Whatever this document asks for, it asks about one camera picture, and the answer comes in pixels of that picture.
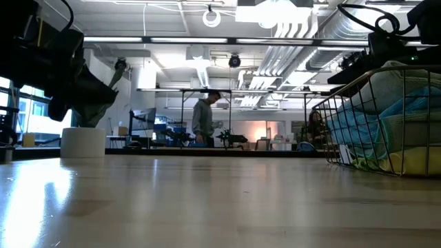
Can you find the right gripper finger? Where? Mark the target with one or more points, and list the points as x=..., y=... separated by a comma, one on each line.
x=348, y=74

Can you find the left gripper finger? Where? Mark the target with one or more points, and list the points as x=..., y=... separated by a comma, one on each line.
x=93, y=89

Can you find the pale green microfiber towel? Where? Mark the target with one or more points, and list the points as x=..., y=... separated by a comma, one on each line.
x=389, y=89
x=413, y=131

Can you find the blue microfiber towel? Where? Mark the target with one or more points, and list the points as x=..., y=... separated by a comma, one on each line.
x=358, y=127

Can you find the yellow microfiber towel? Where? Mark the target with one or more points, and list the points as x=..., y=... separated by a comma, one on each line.
x=413, y=162

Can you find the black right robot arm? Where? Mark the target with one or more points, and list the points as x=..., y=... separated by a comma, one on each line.
x=427, y=17

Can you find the black background robot arm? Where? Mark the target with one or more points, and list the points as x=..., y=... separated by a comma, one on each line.
x=232, y=138

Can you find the black ceiling spotlight cluster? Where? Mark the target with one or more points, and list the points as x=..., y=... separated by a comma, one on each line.
x=348, y=62

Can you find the artificial green succulent plant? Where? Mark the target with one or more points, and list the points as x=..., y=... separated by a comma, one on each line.
x=118, y=75

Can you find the large window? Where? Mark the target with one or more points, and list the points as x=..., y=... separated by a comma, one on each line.
x=32, y=110

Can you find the white plant pot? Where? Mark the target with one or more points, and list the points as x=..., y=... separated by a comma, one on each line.
x=82, y=143

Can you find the black computer monitor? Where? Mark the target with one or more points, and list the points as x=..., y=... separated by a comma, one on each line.
x=144, y=118

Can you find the person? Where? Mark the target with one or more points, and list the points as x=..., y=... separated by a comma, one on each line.
x=315, y=125
x=203, y=118

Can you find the yellow bin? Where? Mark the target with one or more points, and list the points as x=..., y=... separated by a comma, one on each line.
x=28, y=140

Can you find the long ceiling light bar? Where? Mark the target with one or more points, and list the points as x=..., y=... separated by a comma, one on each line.
x=172, y=40

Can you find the silver ventilation duct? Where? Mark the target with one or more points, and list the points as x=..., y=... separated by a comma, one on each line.
x=327, y=34

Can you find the black aluminium table frame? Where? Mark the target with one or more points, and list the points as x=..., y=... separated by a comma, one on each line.
x=206, y=152

